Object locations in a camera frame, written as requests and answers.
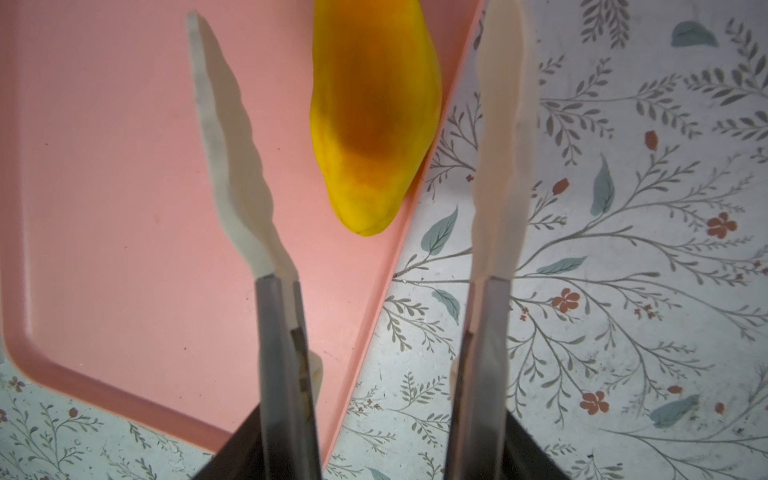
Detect steel tongs with white tips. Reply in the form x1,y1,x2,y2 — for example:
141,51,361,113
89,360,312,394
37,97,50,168
186,1,539,479

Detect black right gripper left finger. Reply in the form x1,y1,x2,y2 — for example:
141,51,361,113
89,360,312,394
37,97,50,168
192,404,264,480

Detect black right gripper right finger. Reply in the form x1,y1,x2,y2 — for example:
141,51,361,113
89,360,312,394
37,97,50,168
503,411,569,480

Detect pink plastic tray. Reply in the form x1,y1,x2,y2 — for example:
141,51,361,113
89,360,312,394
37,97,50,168
0,0,486,468

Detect yellow orange bun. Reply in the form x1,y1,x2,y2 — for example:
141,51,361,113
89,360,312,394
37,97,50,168
310,1,443,236

